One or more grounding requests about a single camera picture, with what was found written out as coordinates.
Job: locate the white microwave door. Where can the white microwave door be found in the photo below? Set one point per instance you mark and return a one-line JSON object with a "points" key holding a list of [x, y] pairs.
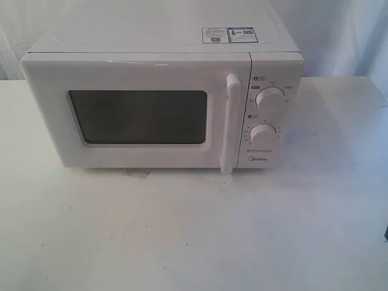
{"points": [[142, 110]]}

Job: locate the white microwave oven body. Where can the white microwave oven body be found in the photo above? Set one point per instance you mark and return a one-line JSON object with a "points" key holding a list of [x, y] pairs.
{"points": [[176, 27]]}

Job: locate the upper white control knob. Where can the upper white control knob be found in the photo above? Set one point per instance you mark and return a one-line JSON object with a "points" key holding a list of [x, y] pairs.
{"points": [[270, 96]]}

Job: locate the blue warning label sticker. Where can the blue warning label sticker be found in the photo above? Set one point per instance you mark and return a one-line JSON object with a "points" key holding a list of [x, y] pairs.
{"points": [[228, 35]]}

